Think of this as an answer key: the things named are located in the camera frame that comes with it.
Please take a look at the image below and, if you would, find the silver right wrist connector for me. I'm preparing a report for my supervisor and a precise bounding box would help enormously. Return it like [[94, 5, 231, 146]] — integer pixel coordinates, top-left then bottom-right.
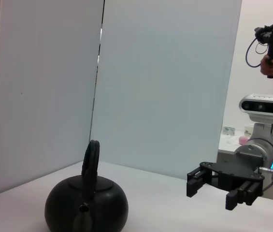
[[258, 166, 273, 176]]

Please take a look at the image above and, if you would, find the person hand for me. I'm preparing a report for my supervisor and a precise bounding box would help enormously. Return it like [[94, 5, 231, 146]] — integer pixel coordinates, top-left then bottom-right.
[[259, 55, 273, 76]]

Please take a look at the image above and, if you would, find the black round teapot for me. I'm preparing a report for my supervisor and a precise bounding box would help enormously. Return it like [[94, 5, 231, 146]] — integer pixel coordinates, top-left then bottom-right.
[[44, 139, 129, 232]]

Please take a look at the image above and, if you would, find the blue rig cable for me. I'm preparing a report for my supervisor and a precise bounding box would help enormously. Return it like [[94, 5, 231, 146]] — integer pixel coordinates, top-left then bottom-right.
[[245, 36, 270, 68]]

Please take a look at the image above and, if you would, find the thin right wrist cable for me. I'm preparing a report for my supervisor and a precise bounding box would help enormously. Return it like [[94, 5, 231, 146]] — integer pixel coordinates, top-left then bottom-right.
[[261, 173, 273, 194]]

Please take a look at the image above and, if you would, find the black teapot lid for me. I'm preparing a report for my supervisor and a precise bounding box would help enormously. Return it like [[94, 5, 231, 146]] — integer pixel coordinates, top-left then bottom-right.
[[68, 175, 114, 192]]

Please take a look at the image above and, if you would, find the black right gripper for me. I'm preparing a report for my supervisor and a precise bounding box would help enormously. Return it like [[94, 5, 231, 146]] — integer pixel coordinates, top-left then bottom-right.
[[186, 161, 265, 211]]

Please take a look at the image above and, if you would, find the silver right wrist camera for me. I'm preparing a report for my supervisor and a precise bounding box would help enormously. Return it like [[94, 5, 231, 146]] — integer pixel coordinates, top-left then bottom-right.
[[238, 94, 273, 124]]

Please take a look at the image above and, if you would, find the grey small packet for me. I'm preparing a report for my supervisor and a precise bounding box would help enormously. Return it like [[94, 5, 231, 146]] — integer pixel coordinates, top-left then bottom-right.
[[223, 126, 236, 136]]

